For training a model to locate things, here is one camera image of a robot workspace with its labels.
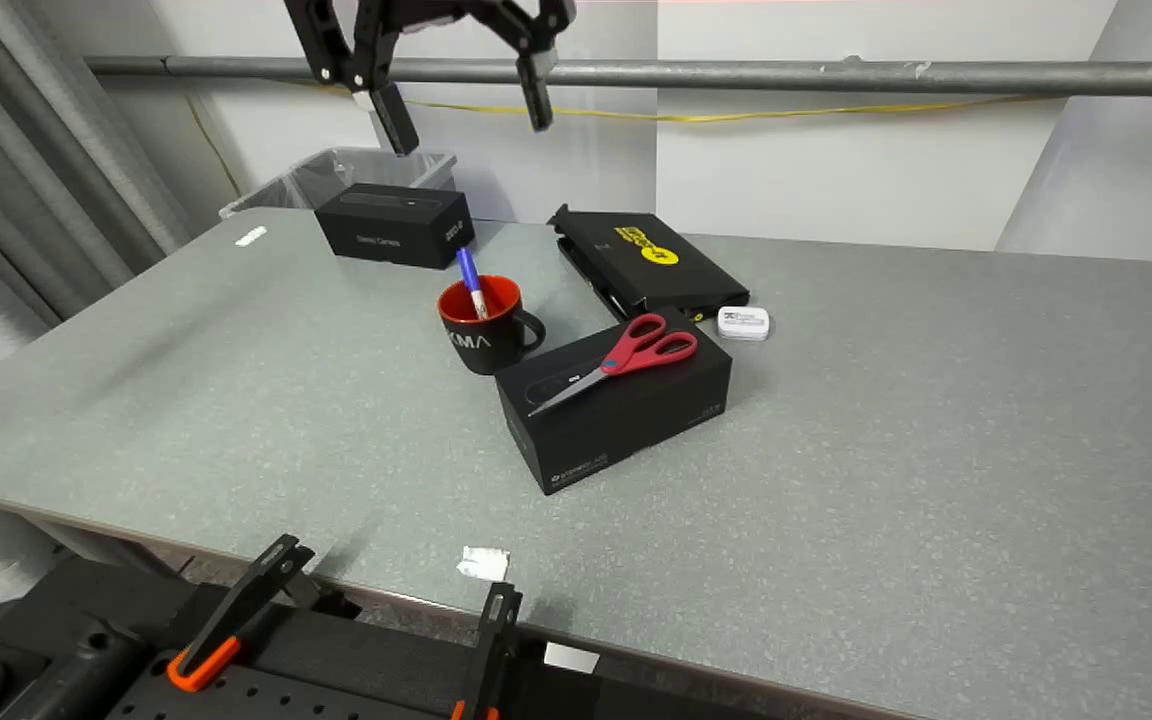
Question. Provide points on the white tape piece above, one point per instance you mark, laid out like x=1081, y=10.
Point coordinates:
x=480, y=562
x=249, y=236

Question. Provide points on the grey curtain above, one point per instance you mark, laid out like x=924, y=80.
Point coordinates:
x=19, y=202

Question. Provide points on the black clamp with orange tip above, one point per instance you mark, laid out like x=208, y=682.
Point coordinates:
x=237, y=619
x=495, y=651

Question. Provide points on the clear plastic bin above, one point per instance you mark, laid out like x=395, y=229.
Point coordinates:
x=333, y=170

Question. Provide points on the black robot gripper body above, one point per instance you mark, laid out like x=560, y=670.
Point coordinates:
x=435, y=10

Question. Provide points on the plain black cardboard box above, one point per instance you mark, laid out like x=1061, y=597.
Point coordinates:
x=631, y=431

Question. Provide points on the black perforated base stand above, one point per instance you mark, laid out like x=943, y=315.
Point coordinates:
x=40, y=643

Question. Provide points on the small white plastic object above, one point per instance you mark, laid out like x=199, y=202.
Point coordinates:
x=742, y=321

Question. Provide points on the black box with yellow print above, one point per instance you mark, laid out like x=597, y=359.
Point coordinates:
x=679, y=281

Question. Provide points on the black rectangular speaker box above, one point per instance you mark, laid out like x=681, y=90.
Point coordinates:
x=389, y=225

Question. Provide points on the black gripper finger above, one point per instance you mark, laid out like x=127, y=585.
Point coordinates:
x=389, y=114
x=534, y=80

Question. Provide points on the white label sticker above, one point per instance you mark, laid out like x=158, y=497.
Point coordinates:
x=568, y=658

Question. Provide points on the blue capped white marker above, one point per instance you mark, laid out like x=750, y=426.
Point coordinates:
x=468, y=281

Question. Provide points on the grey metal pipe rail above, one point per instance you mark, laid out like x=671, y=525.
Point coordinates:
x=869, y=78

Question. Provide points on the red and black mug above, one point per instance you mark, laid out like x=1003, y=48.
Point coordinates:
x=480, y=349

